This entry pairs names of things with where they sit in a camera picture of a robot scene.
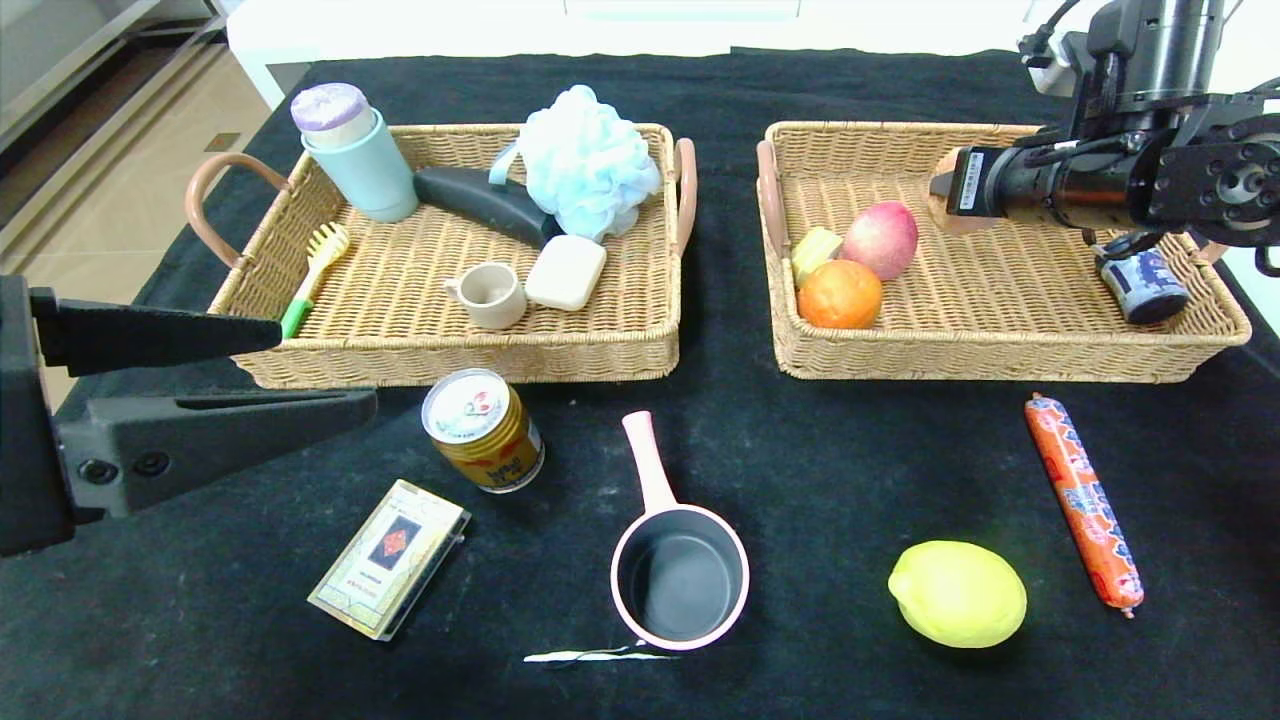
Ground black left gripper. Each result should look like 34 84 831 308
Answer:
0 274 379 557

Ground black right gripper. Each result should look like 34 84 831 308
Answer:
929 145 1063 222

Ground brown bread roll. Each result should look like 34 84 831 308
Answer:
928 150 1001 236

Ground gold white card box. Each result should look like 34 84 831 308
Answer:
307 479 473 642

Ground orange sausage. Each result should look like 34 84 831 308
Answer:
1023 394 1145 620

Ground yellow lemon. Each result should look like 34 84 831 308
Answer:
887 540 1028 650

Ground red apple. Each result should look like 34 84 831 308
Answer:
840 201 919 282

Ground yellow green fruit slice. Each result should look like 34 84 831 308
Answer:
790 227 844 289

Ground orange fruit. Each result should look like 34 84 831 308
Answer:
797 259 885 331

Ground blue white jar black lid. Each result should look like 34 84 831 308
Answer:
1095 245 1191 326

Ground teal plastic cup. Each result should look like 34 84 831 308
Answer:
302 108 420 224

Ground gold drink can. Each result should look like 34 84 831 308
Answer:
421 368 547 495

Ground beige bottle purple cap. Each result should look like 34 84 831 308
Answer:
290 83 379 151

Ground black tablecloth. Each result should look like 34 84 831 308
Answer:
0 47 1280 720

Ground small beige mug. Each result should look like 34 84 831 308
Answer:
444 261 529 331

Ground light blue bath loofah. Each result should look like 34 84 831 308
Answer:
489 85 665 244

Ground dark grey curved brush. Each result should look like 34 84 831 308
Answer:
413 166 566 250

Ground white soap bar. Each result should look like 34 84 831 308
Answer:
524 234 609 312

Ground white low table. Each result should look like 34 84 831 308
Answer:
228 0 1086 113

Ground pink saucepan grey inside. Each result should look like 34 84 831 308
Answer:
611 411 751 652

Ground wicker basket brown handles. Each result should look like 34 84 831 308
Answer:
185 122 698 389
756 121 1253 383

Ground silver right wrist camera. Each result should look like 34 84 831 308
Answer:
1018 30 1093 98

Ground black right camera cable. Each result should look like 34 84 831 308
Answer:
1018 0 1086 56

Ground yellow brush green handle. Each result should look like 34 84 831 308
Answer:
276 222 353 339

